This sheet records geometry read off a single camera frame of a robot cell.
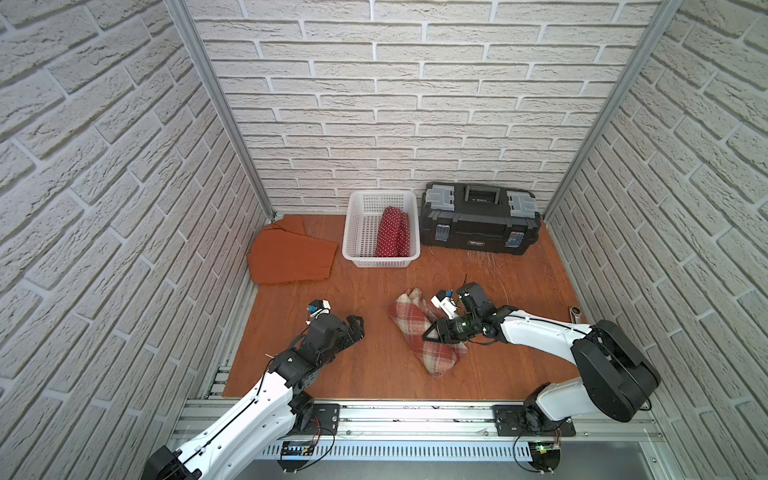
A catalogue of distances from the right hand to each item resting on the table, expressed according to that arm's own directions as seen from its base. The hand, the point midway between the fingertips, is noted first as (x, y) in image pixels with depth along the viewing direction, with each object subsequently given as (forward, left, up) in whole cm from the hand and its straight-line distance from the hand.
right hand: (430, 337), depth 83 cm
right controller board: (-29, -24, -5) cm, 38 cm away
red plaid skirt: (+4, +5, +4) cm, 8 cm away
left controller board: (-25, +36, -6) cm, 44 cm away
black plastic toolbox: (+35, -20, +12) cm, 42 cm away
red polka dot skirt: (+38, +8, +2) cm, 39 cm away
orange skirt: (+39, +45, -3) cm, 60 cm away
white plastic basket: (+54, +20, -1) cm, 57 cm away
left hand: (+4, +21, +4) cm, 21 cm away
